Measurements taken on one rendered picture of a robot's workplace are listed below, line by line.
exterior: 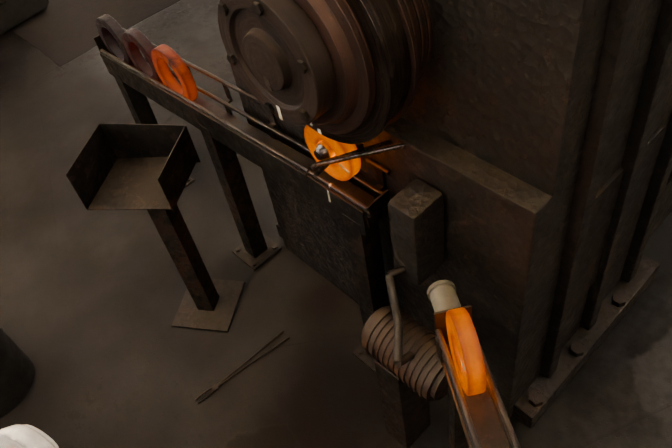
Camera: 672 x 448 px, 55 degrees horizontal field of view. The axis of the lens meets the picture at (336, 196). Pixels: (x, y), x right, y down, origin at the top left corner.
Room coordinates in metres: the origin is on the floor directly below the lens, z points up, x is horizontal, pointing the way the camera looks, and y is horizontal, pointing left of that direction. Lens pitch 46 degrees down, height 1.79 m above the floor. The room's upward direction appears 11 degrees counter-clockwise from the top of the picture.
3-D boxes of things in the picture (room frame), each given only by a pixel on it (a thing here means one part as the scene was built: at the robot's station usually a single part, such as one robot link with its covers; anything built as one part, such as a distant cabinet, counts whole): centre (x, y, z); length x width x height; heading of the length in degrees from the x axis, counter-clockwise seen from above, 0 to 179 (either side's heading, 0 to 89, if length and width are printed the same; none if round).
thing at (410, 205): (0.91, -0.16, 0.68); 0.11 x 0.08 x 0.24; 126
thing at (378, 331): (0.75, -0.10, 0.27); 0.22 x 0.13 x 0.53; 36
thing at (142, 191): (1.35, 0.52, 0.36); 0.26 x 0.20 x 0.72; 71
